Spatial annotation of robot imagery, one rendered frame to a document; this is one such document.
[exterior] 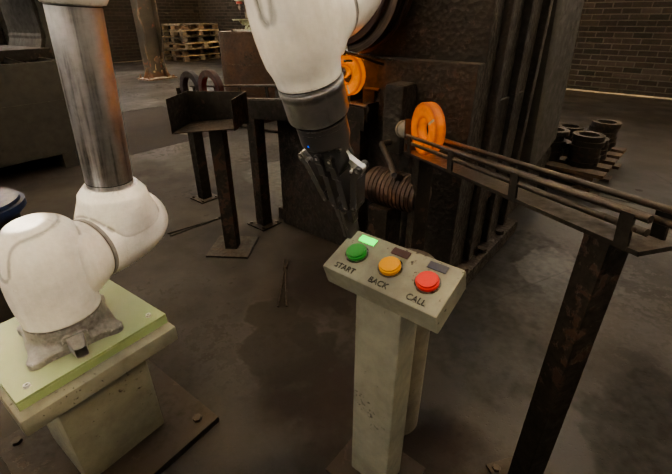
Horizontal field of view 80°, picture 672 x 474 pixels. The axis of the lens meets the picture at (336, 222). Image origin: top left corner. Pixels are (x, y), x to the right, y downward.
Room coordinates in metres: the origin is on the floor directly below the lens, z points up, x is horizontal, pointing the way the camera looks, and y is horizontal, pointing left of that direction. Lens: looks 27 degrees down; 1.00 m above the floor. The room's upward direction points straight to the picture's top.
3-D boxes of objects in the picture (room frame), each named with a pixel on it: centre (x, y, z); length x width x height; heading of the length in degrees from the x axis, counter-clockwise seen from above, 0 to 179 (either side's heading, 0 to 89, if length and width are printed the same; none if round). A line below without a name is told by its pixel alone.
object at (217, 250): (1.70, 0.53, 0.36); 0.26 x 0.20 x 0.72; 86
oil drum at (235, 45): (4.55, 0.91, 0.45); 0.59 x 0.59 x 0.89
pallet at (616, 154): (3.00, -1.44, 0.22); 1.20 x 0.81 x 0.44; 49
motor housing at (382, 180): (1.30, -0.21, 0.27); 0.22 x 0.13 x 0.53; 51
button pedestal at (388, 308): (0.61, -0.10, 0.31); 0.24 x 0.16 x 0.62; 51
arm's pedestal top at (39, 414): (0.71, 0.60, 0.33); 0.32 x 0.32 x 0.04; 53
